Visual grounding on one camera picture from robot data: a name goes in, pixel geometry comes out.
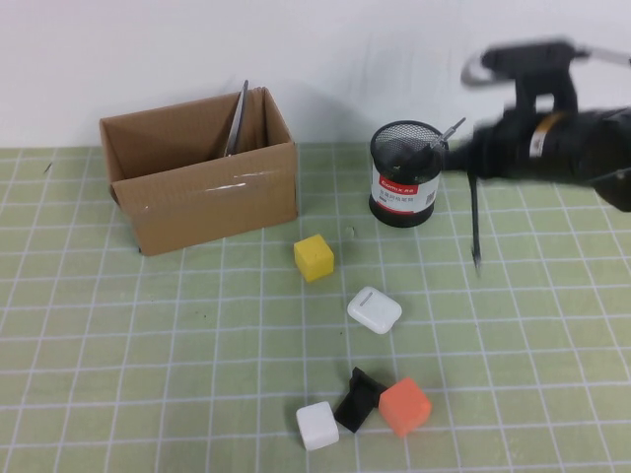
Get thick black-handled screwdriver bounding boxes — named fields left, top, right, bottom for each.
left=421, top=116, right=467, bottom=159

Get green grid table mat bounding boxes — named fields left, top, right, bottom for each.
left=0, top=137, right=631, bottom=473

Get red-handled scissors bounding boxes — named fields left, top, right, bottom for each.
left=224, top=80, right=250, bottom=158

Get white cube block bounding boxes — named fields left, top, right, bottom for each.
left=295, top=401, right=340, bottom=451

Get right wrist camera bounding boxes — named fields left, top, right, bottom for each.
left=460, top=36, right=631, bottom=117

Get brown cardboard box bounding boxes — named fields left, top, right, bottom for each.
left=99, top=87, right=300, bottom=256

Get black angled block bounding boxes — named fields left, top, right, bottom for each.
left=334, top=367, right=388, bottom=435

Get white earbud case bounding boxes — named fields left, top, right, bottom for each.
left=346, top=286, right=403, bottom=336

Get orange cube block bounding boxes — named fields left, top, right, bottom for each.
left=378, top=377, right=433, bottom=439

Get black mesh pen holder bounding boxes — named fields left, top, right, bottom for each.
left=368, top=122, right=448, bottom=228

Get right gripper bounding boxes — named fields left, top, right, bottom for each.
left=443, top=107, right=581, bottom=184

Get thin black flexible screwdriver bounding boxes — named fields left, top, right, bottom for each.
left=467, top=171, right=484, bottom=271

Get yellow cube block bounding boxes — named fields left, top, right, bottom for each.
left=293, top=234, right=335, bottom=283

